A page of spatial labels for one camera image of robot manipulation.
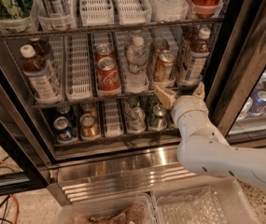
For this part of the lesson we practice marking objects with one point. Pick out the front blue pepsi can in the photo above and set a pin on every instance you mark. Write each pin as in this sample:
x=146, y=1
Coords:
x=64, y=130

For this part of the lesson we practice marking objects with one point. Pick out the red cola can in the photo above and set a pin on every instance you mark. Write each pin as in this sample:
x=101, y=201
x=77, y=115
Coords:
x=107, y=73
x=102, y=51

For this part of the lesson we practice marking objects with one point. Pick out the front red cola can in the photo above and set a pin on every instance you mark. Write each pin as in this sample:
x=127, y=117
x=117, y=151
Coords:
x=107, y=73

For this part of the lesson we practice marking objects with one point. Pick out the front bottom gold can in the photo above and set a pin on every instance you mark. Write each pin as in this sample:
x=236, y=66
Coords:
x=88, y=126

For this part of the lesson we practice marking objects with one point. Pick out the front green can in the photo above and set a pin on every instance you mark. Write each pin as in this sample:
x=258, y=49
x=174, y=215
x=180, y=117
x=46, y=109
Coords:
x=157, y=120

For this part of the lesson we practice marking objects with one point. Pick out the top shelf clear bottles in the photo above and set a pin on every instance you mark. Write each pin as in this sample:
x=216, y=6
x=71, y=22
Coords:
x=169, y=10

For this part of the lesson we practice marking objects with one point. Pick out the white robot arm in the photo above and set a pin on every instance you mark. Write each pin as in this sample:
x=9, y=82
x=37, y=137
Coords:
x=203, y=149

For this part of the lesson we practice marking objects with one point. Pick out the rear silver can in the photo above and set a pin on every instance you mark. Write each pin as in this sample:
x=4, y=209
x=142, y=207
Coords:
x=130, y=103

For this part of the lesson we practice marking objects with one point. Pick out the right clear plastic bin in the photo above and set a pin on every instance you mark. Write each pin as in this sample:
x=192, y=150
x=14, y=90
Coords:
x=231, y=197

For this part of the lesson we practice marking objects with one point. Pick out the green can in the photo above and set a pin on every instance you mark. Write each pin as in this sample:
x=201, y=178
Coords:
x=157, y=120
x=152, y=100

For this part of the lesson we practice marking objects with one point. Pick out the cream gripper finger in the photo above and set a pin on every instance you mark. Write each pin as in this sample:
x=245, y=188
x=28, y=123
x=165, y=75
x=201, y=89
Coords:
x=166, y=96
x=199, y=91

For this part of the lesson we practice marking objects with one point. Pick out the front silver can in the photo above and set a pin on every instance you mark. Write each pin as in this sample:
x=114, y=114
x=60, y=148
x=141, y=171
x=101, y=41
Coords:
x=136, y=121

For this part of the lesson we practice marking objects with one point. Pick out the left clear plastic bin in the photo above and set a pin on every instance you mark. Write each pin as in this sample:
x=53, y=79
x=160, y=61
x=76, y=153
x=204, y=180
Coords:
x=123, y=209

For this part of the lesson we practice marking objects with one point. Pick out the blue pepsi can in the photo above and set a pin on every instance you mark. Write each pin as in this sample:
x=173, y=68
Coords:
x=66, y=111
x=64, y=130

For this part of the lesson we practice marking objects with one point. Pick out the bubble wrap sheet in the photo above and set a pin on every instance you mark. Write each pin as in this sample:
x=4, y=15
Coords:
x=192, y=206

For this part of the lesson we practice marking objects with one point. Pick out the gold can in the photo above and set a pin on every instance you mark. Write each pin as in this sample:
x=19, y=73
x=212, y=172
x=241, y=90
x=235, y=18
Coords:
x=88, y=126
x=156, y=47
x=89, y=108
x=164, y=66

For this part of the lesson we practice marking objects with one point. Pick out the rear red cola can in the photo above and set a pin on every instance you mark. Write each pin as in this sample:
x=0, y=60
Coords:
x=102, y=51

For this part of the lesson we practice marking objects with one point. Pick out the silver can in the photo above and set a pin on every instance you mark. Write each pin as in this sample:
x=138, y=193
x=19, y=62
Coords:
x=130, y=103
x=136, y=121

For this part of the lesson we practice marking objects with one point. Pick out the clear plastic bin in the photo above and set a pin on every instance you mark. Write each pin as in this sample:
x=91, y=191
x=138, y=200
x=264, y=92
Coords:
x=231, y=197
x=123, y=209

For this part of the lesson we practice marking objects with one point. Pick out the white empty shelf tray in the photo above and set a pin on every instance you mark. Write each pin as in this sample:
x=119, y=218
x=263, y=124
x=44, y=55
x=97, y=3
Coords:
x=77, y=68

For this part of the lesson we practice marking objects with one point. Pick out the fridge glass door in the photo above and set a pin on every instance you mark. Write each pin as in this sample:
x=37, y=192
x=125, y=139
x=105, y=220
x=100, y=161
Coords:
x=237, y=66

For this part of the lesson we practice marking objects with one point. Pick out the rear green can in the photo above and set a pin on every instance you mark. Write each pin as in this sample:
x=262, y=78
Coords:
x=152, y=100

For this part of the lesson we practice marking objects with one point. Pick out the rear blue pepsi can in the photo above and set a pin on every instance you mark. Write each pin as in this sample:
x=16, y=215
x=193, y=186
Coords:
x=66, y=111

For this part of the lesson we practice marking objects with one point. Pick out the clear water bottle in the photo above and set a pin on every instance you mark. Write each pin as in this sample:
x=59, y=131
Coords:
x=137, y=57

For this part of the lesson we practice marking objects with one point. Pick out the tea bottle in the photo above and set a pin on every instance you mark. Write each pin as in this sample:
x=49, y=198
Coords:
x=188, y=34
x=41, y=76
x=43, y=48
x=196, y=55

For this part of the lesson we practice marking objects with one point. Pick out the rear bottom gold can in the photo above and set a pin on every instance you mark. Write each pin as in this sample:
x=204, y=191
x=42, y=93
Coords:
x=89, y=108

